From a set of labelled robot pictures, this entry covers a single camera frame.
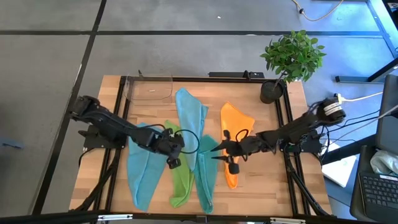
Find black aluminium table frame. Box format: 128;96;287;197
70;75;333;218

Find black flat bar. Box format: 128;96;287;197
208;71;265;79

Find grey floor item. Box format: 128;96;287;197
0;136;25;149

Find light blue microfiber towel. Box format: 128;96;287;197
126;122;170;212

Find green plant in black pot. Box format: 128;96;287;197
259;29;327;105

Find yellow floor cable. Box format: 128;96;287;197
291;0;345;22

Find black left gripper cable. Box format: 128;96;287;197
173;129;201;155

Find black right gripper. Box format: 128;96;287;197
210;129;265;175

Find orange microfiber towel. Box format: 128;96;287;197
220;101;256;190

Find black desk leg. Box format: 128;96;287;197
335;57;398;83

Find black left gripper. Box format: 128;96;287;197
152;127;186;170

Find black crossbeam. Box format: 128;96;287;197
0;210;398;224

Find black floor cables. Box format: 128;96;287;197
323;107;398;147

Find white power cable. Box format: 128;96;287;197
334;91;384;105

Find silver metal bracket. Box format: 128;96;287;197
97;213;134;222
269;217;306;224

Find pale crumpled cloth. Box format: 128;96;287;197
369;149;398;177

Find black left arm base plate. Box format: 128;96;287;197
78;124;129;149

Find white flat box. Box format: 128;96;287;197
322;141;358;188

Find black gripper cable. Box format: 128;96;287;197
173;129;201;155
235;128;250;144

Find teal microfiber towel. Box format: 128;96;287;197
193;134;221;215

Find green microfiber towel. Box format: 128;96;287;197
164;119;196;208

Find pale blue microfiber towel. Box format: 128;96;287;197
175;87;209;172

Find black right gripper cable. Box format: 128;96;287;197
235;128;250;144

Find clear plastic bin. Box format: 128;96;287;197
123;74;174;102

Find black laptop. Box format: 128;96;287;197
349;73;398;224

